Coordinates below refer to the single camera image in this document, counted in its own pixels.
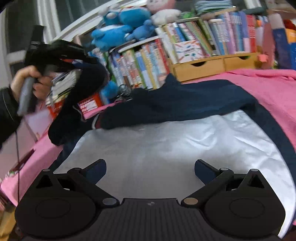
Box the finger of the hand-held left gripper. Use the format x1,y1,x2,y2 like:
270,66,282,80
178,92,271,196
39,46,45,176
59,53,99,70

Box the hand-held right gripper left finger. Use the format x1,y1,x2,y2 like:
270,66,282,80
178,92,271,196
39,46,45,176
33,159,121,208

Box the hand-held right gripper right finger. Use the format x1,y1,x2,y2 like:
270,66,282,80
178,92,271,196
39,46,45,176
181,159,269,208

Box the navy and white jacket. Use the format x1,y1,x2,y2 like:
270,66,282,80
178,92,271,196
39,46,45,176
47,61,296,239

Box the person's left hand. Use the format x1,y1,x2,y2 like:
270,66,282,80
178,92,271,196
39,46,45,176
10,65,55,101

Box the stack of papers and booklets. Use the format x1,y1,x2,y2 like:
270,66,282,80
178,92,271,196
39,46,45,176
45,70,82,107

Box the blue bear plush toy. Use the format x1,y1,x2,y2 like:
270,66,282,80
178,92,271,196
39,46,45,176
91,24,134,52

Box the red plastic crate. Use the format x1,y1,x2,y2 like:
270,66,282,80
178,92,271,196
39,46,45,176
47,93,103,121

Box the blue plush ball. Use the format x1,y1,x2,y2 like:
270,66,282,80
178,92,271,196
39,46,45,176
100,81,120,105

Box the dark metal ornament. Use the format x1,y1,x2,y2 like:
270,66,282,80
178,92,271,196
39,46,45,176
118,85,134,101

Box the blue and white plush toy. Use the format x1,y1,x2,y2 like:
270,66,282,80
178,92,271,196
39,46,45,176
102,5,152,25

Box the row of colourful books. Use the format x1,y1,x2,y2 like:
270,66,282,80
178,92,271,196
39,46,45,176
107,10,269,91

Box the small blue plush toy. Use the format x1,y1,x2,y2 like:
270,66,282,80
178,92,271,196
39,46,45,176
126,20,158,42

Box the red phone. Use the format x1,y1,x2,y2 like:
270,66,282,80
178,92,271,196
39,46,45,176
9,149,35,172

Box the pink and white bunny plush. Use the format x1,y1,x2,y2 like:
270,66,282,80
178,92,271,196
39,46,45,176
147,0,182,26

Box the wooden drawer box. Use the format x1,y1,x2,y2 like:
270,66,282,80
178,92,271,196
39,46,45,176
168,53,261,82

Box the pink bunny print blanket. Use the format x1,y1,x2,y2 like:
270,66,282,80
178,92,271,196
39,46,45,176
0,68,296,207

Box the patterned white box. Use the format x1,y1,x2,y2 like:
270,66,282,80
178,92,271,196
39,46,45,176
173,39,205,64

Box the pink cardboard sheet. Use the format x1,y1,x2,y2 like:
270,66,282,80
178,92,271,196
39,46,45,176
259,22,277,69

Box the stack of teal folders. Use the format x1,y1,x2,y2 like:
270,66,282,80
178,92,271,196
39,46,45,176
194,0,233,14

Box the blue cardboard box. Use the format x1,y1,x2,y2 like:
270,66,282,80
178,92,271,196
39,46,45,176
272,27,296,70

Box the black cable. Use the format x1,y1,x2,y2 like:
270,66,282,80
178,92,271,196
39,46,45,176
15,115,22,203

